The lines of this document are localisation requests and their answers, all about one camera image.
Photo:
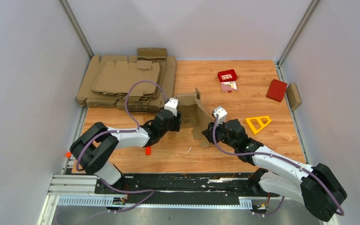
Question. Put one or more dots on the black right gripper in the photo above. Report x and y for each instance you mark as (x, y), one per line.
(208, 133)

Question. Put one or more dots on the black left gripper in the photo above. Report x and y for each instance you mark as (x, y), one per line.
(177, 120)

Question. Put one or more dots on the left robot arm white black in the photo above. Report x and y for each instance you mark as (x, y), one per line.
(97, 144)

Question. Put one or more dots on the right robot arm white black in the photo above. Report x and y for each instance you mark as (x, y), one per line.
(316, 187)

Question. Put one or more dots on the red box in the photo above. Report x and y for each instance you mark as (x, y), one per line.
(276, 90)

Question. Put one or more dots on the small brown cardboard box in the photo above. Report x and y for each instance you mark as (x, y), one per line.
(293, 96)

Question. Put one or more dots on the stack of flat cardboard blanks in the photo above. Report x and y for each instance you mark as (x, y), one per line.
(140, 82)

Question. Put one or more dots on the clear case with shapes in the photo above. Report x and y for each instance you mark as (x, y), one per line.
(228, 87)

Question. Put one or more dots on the red plastic basket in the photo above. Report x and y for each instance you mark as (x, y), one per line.
(227, 75)

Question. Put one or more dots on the small orange clip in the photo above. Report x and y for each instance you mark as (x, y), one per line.
(68, 154)

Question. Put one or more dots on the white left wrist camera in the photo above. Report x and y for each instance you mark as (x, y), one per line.
(171, 105)

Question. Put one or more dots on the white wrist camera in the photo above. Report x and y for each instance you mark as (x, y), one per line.
(219, 114)
(171, 105)

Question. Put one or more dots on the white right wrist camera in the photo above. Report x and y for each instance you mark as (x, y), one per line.
(219, 114)

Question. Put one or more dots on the yellow triangular plastic frame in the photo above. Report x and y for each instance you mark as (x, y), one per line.
(257, 124)

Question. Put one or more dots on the aluminium frame rail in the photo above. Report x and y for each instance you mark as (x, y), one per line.
(80, 189)

